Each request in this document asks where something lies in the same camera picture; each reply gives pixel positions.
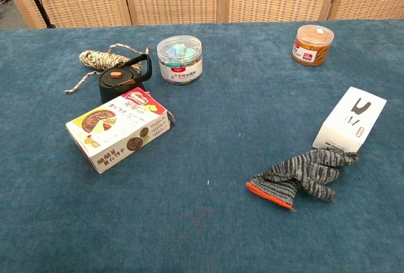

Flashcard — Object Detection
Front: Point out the black teapot lid wooden knob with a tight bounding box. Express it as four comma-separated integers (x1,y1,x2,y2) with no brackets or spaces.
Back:
100,69,134,87

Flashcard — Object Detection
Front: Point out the black cast iron teapot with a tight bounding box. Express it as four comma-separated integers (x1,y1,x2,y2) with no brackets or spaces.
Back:
98,53,153,104

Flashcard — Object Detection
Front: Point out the clear jar of binder clips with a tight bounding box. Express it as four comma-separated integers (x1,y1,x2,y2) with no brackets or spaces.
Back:
157,35,203,85

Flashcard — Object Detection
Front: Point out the blue table cloth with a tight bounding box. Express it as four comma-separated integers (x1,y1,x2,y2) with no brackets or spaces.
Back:
0,18,404,273

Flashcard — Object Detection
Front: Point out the cookie box with red logo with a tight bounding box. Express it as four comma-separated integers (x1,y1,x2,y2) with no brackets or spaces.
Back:
65,87,176,174

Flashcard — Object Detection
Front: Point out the grey striped work glove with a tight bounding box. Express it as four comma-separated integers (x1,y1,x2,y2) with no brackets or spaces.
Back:
246,147,360,212

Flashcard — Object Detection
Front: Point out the clear jar of rubber bands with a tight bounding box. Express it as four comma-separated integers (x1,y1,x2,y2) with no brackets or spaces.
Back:
291,24,335,67

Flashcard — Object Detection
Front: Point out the white box with black print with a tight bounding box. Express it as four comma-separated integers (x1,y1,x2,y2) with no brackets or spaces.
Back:
312,86,388,154

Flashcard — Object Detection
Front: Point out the beige braided rope bundle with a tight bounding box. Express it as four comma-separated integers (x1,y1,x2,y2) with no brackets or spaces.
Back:
64,43,150,95

